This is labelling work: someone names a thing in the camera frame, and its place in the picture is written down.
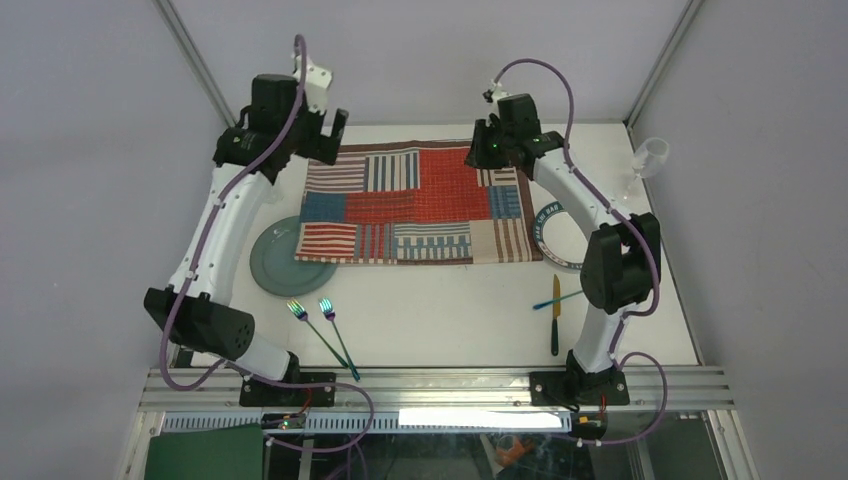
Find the brown striped placemat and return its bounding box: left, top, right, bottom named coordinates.
left=294, top=140, right=543, bottom=265

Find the white green-rimmed small plate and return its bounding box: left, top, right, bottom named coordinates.
left=532, top=201, right=588, bottom=273

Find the large teal plate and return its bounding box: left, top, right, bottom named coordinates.
left=249, top=216, right=338, bottom=297

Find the gold knife dark handle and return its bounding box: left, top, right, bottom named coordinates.
left=550, top=275, right=561, bottom=357

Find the clear wine glass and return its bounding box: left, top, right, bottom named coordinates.
left=620, top=137, right=670, bottom=201

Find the iridescent spoon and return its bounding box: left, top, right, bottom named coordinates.
left=531, top=291, right=584, bottom=311

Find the iridescent fork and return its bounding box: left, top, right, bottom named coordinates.
left=318, top=297, right=361, bottom=383
left=286, top=299, right=349, bottom=369

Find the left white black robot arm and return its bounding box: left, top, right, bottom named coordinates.
left=143, top=68, right=349, bottom=406

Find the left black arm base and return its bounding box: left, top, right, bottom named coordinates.
left=238, top=377, right=335, bottom=408

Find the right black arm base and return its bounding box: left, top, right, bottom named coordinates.
left=529, top=369, right=630, bottom=407

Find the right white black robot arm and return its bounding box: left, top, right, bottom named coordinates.
left=466, top=89, right=661, bottom=405

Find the clear plastic cup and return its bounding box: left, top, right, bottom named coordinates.
left=265, top=184, right=285, bottom=204

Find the orange object below table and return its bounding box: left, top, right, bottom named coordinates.
left=495, top=435, right=535, bottom=468

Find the green board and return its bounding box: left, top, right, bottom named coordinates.
left=144, top=424, right=264, bottom=480

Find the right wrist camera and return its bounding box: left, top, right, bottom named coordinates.
left=482, top=81, right=509, bottom=104

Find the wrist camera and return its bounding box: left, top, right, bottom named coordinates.
left=293, top=53, right=333, bottom=115
left=482, top=81, right=509, bottom=104

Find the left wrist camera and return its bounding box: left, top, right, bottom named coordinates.
left=293, top=53, right=333, bottom=115

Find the white slotted cable duct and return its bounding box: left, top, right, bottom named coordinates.
left=161, top=408, right=572, bottom=434

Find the aluminium front rail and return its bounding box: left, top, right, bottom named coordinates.
left=138, top=365, right=735, bottom=412

